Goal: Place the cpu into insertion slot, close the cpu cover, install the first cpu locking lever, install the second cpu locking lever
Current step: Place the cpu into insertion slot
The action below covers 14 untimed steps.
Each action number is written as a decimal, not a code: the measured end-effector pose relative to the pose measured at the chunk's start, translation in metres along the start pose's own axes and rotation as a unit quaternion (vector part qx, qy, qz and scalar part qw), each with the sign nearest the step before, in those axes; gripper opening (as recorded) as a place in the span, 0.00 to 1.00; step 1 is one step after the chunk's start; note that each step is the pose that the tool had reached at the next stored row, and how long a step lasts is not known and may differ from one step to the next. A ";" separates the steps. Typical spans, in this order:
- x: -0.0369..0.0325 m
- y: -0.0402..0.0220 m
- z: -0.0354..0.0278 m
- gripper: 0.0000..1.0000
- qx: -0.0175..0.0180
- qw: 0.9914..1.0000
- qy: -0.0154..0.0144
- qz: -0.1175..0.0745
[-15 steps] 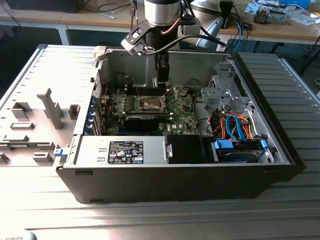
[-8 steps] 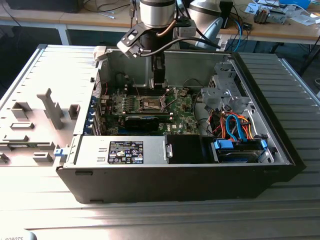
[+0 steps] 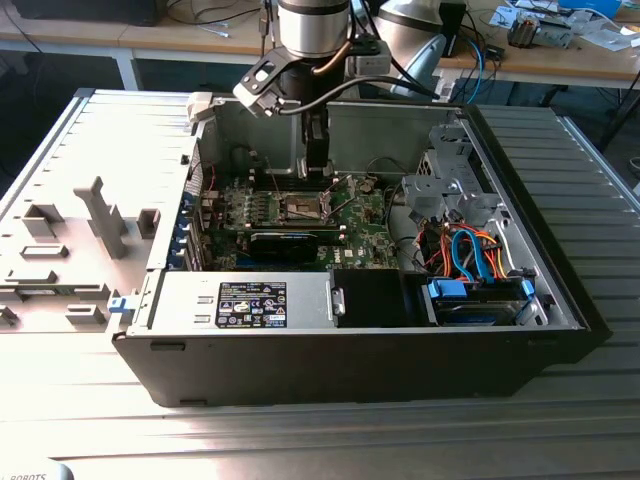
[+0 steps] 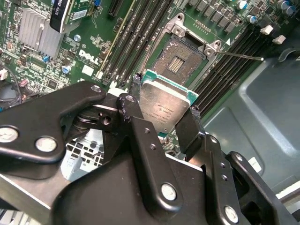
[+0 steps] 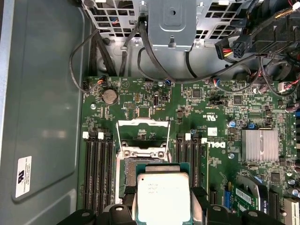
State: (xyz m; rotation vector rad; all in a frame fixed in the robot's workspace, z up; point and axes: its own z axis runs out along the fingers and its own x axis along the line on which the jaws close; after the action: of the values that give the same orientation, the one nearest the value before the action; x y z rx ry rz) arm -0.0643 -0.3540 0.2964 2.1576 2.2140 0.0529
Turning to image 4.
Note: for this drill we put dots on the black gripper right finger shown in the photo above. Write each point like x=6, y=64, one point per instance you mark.
x=220, y=178

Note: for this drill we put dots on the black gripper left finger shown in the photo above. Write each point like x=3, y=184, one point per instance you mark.
x=28, y=131

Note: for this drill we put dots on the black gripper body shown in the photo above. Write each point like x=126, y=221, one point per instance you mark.
x=105, y=199

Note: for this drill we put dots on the silver green CPU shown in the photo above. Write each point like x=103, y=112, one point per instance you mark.
x=164, y=105

